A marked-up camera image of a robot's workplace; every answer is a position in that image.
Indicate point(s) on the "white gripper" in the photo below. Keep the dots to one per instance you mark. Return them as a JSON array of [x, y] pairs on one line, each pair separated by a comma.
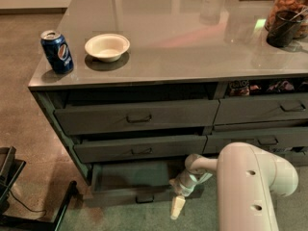
[[187, 183]]

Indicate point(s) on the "grey drawer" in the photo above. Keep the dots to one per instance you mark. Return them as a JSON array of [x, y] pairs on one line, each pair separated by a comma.
[[139, 148], [262, 108], [97, 119], [138, 182], [298, 159], [275, 140]]

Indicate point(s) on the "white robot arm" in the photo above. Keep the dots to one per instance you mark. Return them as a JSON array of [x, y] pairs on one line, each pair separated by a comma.
[[247, 177]]

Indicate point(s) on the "snack bags in drawer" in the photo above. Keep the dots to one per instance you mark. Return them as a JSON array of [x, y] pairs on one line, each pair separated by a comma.
[[270, 86]]

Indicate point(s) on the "grey drawer cabinet with countertop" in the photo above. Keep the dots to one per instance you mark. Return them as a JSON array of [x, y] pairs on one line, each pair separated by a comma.
[[179, 50]]

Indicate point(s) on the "white paper bowl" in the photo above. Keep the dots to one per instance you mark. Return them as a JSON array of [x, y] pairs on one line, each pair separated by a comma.
[[107, 48]]

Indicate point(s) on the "blue Pepsi soda can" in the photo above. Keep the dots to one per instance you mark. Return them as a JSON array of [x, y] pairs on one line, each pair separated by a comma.
[[56, 51]]

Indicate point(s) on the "black mesh cup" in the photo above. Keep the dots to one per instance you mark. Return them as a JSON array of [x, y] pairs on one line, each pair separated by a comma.
[[283, 28]]

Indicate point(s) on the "clear jar of snacks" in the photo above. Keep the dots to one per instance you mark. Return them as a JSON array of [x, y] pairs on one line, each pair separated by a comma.
[[298, 6]]

